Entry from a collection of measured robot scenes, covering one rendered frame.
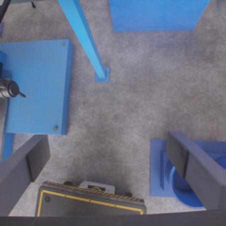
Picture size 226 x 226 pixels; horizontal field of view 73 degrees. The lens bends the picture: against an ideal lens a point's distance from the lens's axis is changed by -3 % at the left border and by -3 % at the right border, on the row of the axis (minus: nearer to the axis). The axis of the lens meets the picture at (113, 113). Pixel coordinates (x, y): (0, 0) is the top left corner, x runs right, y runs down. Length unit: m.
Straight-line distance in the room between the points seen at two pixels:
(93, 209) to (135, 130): 0.64
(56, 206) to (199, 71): 1.49
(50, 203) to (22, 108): 0.79
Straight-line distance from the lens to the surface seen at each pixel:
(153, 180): 1.37
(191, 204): 1.10
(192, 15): 1.55
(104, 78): 1.42
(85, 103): 1.40
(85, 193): 1.10
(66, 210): 1.18
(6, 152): 1.65
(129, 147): 1.33
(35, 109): 1.44
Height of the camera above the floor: 1.32
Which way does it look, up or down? 80 degrees down
